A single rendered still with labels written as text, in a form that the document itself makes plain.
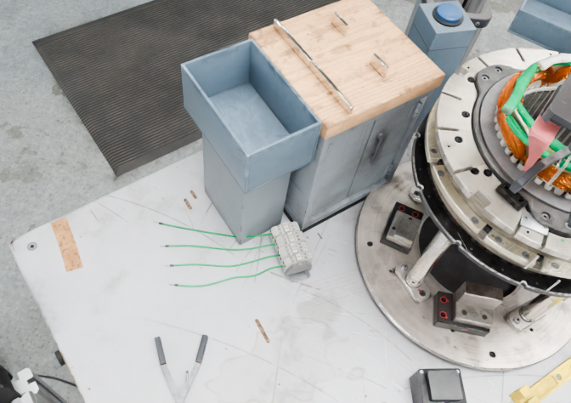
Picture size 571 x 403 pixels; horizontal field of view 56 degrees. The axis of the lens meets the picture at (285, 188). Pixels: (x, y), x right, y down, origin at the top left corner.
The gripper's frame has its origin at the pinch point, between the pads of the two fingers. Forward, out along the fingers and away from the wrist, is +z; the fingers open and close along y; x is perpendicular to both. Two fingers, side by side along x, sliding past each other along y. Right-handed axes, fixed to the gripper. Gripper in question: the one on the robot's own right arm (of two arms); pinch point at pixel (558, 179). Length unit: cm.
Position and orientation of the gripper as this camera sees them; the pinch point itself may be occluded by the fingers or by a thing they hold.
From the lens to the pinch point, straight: 58.8
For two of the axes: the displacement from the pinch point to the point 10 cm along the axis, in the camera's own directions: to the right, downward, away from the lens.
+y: 8.0, 5.5, -2.4
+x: 5.9, -6.4, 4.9
